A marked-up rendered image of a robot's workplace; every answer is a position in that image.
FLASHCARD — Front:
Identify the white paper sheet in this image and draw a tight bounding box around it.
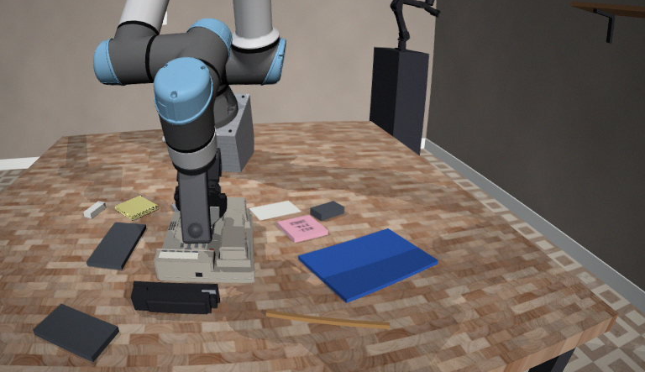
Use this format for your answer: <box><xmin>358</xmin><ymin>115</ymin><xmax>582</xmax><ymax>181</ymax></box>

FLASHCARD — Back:
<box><xmin>249</xmin><ymin>201</ymin><xmax>301</xmax><ymax>220</ymax></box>

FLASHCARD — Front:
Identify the yellow-brown thin rod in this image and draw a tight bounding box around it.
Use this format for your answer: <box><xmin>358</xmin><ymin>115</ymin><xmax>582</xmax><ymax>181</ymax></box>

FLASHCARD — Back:
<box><xmin>266</xmin><ymin>310</ymin><xmax>390</xmax><ymax>329</ymax></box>

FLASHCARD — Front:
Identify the beige desk phone base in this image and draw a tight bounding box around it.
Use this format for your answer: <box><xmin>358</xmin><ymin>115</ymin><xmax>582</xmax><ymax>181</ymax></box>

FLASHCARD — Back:
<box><xmin>154</xmin><ymin>209</ymin><xmax>254</xmax><ymax>283</ymax></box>

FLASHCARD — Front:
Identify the pink sticky note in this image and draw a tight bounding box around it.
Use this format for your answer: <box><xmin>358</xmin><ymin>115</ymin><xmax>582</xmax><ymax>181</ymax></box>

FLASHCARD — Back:
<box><xmin>277</xmin><ymin>215</ymin><xmax>328</xmax><ymax>243</ymax></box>

